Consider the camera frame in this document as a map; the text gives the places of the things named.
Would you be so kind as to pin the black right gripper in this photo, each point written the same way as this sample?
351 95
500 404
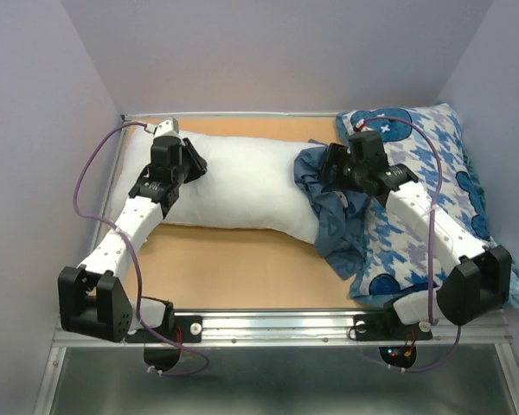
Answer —
336 153

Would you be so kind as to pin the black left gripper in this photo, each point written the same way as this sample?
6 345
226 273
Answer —
198 163

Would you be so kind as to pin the blue letter-print pillowcase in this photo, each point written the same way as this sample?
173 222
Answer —
341 213

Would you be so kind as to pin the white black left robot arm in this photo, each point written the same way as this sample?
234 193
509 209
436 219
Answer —
92 296

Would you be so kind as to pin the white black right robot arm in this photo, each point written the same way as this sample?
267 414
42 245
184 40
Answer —
478 276

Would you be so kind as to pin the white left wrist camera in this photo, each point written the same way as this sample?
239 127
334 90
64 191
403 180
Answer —
167 128

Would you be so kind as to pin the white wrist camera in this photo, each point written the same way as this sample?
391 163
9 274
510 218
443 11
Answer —
167 128
361 126

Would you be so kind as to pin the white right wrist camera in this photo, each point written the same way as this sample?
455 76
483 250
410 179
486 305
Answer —
361 126

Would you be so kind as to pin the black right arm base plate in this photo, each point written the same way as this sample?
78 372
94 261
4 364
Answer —
378 327

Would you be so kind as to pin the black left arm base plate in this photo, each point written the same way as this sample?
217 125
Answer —
184 329

